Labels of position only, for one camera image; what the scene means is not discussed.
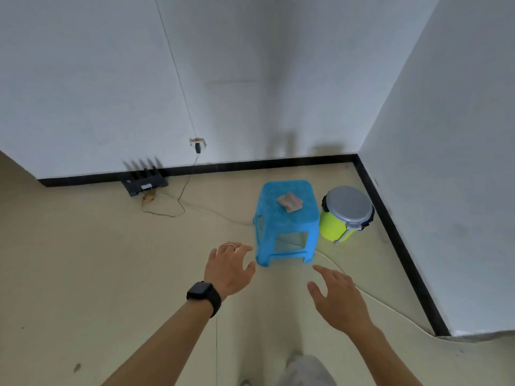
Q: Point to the black smartwatch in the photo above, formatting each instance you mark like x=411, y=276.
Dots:
x=201, y=293

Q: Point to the person's left hand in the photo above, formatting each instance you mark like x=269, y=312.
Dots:
x=227, y=273

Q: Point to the person's right hand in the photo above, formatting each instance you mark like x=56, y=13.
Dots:
x=346, y=305

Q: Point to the small brown object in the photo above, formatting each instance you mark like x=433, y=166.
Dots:
x=149, y=196

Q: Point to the blue plastic stool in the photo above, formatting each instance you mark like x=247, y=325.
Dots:
x=277, y=223

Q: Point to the grey rag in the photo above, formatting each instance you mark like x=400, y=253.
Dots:
x=289, y=201

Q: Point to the small wall charger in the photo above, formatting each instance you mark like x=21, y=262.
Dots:
x=197, y=147

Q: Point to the light grey trousers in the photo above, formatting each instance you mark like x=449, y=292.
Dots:
x=305, y=373

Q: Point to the green trash bin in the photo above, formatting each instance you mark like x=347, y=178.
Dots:
x=348, y=205

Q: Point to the black wifi router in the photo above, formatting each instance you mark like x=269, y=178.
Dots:
x=147, y=184

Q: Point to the person's left forearm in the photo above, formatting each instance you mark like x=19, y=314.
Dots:
x=157, y=349

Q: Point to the person's right forearm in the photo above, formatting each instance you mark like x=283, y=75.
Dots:
x=386, y=361

